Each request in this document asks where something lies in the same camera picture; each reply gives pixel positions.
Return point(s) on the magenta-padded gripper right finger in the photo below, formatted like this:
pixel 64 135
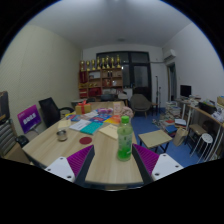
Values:
pixel 165 165

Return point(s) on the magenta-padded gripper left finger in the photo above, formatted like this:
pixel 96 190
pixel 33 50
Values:
pixel 59 166

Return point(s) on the green drink bottle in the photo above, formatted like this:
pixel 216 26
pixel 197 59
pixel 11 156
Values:
pixel 125 140

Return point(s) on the small wooden side table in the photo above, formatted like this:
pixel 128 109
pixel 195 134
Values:
pixel 154 137

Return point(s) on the small metal cup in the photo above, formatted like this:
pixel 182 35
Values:
pixel 61 135

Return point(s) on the brown paper bag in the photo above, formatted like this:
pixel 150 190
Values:
pixel 180 137

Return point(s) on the round red coaster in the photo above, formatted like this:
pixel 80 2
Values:
pixel 85 140

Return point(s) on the small beige book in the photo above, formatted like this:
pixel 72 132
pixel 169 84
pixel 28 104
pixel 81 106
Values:
pixel 64 124

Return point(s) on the black round bin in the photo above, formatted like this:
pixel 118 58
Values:
pixel 22 140

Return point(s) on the white booklet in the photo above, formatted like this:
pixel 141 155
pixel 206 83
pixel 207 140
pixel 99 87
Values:
pixel 79 125

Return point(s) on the teal book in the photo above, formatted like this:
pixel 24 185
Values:
pixel 91 128

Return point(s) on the white stool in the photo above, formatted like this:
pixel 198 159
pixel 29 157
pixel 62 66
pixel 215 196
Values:
pixel 206 137

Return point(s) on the pile of books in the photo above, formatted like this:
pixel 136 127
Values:
pixel 171 115

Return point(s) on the blue and red book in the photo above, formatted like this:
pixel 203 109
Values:
pixel 74 117

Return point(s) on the black office chair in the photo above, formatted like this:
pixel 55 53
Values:
pixel 50 111

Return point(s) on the purple sign board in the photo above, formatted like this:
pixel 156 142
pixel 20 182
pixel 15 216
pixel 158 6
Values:
pixel 29 119

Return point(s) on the large beige book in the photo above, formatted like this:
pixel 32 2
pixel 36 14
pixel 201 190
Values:
pixel 109 131

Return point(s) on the yellow gift box red ribbon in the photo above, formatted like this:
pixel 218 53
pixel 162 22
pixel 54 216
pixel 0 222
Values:
pixel 83 108

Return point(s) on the wooden side desk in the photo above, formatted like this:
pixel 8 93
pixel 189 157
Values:
pixel 203 113

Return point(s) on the pink flowers in pot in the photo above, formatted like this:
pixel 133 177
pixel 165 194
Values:
pixel 128 111

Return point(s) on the grey armchair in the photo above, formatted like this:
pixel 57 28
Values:
pixel 140 104

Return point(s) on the orange book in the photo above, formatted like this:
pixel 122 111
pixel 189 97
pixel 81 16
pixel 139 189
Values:
pixel 112 120

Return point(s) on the pink package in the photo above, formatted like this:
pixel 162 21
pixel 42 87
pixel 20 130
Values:
pixel 105 111

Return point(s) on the black stand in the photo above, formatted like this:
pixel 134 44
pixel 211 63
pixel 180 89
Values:
pixel 157 93

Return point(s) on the upright beige box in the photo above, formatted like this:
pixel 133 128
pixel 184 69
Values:
pixel 117 108

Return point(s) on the black monitor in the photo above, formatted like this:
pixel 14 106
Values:
pixel 185 90

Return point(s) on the black bag with tan trim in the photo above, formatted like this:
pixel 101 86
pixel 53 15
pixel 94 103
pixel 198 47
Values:
pixel 3 106

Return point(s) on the wooden shelf unit with trophies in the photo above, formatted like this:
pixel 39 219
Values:
pixel 100 81

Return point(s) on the white air conditioner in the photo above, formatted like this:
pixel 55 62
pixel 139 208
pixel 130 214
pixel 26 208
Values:
pixel 169 55

